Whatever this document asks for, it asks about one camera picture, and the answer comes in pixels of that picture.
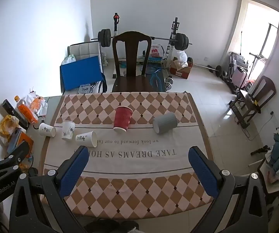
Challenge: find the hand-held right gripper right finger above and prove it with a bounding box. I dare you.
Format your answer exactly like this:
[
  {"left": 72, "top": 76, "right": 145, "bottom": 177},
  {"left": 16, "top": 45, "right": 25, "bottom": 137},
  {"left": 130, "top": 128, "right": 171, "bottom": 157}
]
[{"left": 188, "top": 146, "right": 268, "bottom": 233}]

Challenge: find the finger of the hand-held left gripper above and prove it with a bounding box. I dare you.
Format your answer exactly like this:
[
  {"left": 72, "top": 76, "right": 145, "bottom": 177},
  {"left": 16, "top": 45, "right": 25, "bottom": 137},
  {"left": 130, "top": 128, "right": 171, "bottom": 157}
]
[{"left": 0, "top": 141, "right": 33, "bottom": 188}]

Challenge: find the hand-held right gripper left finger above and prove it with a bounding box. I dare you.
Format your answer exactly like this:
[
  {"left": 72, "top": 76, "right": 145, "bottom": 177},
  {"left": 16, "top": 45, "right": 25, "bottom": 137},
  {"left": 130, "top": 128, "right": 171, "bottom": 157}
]
[{"left": 10, "top": 146, "right": 90, "bottom": 233}]

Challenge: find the white printed paper cup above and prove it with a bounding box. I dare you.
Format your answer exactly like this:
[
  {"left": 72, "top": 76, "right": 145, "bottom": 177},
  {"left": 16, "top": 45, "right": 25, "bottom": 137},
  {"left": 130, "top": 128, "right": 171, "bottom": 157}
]
[
  {"left": 39, "top": 123, "right": 57, "bottom": 137},
  {"left": 61, "top": 121, "right": 76, "bottom": 141},
  {"left": 75, "top": 131, "right": 98, "bottom": 148}
]

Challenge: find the grey ribbed cup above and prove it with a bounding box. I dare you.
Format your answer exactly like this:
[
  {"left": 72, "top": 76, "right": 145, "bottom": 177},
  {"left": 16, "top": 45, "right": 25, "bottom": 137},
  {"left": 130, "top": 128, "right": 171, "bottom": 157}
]
[{"left": 152, "top": 112, "right": 178, "bottom": 134}]

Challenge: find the red ribbed paper cup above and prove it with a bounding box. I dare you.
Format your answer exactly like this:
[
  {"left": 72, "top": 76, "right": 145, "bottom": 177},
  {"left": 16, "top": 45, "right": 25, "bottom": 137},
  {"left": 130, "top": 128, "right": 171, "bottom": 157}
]
[{"left": 113, "top": 106, "right": 133, "bottom": 133}]

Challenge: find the grey phone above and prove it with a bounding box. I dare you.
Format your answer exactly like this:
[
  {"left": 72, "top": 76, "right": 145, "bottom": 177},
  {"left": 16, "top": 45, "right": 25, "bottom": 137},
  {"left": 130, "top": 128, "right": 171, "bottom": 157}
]
[{"left": 7, "top": 127, "right": 23, "bottom": 153}]

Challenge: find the orange box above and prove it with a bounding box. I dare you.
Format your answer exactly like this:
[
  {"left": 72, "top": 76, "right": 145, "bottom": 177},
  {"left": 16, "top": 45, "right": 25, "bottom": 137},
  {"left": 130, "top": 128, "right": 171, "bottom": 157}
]
[{"left": 7, "top": 132, "right": 35, "bottom": 160}]

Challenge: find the yellow plastic bag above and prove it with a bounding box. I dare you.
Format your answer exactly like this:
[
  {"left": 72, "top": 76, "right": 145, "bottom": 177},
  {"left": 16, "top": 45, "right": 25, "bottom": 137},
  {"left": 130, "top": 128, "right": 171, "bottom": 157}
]
[{"left": 0, "top": 115, "right": 20, "bottom": 146}]

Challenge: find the long black box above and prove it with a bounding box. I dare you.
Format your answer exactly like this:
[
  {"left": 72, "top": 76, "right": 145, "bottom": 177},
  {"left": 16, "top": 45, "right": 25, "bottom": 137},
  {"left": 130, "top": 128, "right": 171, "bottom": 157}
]
[{"left": 2, "top": 99, "right": 30, "bottom": 130}]

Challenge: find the orange drink bottle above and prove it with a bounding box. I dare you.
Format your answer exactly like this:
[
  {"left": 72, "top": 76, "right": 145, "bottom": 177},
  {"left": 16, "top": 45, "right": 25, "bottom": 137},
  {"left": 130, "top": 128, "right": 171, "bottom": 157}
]
[{"left": 14, "top": 96, "right": 39, "bottom": 125}]

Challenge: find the crumpled white plastic bag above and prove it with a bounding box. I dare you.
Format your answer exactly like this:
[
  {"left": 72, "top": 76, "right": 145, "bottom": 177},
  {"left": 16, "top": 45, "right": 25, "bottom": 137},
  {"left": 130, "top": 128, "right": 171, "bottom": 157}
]
[{"left": 21, "top": 90, "right": 48, "bottom": 117}]

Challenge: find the black tool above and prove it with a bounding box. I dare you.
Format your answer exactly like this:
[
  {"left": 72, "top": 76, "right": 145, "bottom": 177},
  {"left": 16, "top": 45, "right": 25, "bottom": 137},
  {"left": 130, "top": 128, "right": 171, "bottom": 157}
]
[{"left": 250, "top": 146, "right": 270, "bottom": 156}]

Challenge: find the brown checkered tablecloth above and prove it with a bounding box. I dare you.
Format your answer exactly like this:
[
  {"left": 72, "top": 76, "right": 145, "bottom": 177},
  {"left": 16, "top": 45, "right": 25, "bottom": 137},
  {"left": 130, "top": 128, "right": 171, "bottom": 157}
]
[{"left": 39, "top": 92, "right": 214, "bottom": 220}]

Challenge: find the clear plastic container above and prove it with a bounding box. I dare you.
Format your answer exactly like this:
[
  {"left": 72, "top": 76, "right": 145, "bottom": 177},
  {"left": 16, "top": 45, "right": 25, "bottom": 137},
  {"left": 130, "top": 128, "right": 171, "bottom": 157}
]
[{"left": 78, "top": 84, "right": 93, "bottom": 94}]

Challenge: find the chrome dumbbell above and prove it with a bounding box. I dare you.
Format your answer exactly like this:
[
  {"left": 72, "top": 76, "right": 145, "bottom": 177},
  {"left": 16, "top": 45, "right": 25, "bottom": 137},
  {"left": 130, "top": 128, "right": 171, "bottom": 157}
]
[{"left": 164, "top": 76, "right": 174, "bottom": 91}]

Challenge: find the blue board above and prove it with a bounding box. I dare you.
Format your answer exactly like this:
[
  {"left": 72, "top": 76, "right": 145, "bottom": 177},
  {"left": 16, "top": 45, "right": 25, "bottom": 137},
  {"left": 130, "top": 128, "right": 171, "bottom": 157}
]
[{"left": 60, "top": 56, "right": 105, "bottom": 91}]

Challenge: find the pink suitcase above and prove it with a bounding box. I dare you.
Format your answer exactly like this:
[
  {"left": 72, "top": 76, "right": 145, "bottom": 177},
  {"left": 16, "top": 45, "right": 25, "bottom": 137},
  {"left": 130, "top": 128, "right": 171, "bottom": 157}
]
[{"left": 231, "top": 67, "right": 248, "bottom": 89}]

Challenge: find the cardboard box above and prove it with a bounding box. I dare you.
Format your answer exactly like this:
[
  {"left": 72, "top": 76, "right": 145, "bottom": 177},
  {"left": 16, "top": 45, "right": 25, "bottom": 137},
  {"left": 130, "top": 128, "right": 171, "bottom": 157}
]
[{"left": 170, "top": 58, "right": 193, "bottom": 79}]

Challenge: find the thin barbell with small plates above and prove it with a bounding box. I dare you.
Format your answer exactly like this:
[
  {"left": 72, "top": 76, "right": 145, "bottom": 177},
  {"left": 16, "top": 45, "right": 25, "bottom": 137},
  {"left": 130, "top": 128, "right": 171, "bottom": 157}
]
[{"left": 193, "top": 63, "right": 225, "bottom": 76}]

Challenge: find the dark wooden chair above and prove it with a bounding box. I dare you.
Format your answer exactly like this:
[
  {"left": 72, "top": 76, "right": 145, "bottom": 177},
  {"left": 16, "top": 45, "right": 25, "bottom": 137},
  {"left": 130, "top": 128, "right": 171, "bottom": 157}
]
[
  {"left": 111, "top": 31, "right": 167, "bottom": 93},
  {"left": 229, "top": 76, "right": 276, "bottom": 129}
]

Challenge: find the clear plastic bag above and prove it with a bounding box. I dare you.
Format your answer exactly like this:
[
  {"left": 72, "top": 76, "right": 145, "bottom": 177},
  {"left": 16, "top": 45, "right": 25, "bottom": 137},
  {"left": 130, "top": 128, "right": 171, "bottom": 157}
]
[{"left": 63, "top": 55, "right": 77, "bottom": 65}]

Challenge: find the grey folded rack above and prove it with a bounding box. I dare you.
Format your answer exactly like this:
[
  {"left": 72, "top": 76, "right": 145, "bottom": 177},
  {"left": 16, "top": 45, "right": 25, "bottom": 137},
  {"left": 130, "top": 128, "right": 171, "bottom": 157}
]
[{"left": 228, "top": 51, "right": 249, "bottom": 73}]

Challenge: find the white padded chair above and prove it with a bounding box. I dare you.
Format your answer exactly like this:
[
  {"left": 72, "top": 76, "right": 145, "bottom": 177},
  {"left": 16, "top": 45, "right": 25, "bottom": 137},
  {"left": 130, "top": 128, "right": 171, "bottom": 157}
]
[{"left": 68, "top": 41, "right": 102, "bottom": 62}]

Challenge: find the red and white bag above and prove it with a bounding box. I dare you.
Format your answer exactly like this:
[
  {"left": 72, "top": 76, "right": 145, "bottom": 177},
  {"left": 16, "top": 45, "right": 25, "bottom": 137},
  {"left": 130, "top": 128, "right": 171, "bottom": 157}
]
[{"left": 150, "top": 44, "right": 163, "bottom": 59}]

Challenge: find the white weight bench rack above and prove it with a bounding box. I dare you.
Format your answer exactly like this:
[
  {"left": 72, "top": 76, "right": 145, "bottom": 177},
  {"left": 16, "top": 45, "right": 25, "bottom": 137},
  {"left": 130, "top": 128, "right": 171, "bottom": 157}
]
[{"left": 112, "top": 12, "right": 181, "bottom": 78}]

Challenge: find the barbell with black plates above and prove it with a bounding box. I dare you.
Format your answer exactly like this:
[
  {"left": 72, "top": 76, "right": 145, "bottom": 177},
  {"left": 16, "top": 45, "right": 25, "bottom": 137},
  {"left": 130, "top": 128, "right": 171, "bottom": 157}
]
[{"left": 91, "top": 29, "right": 193, "bottom": 51}]

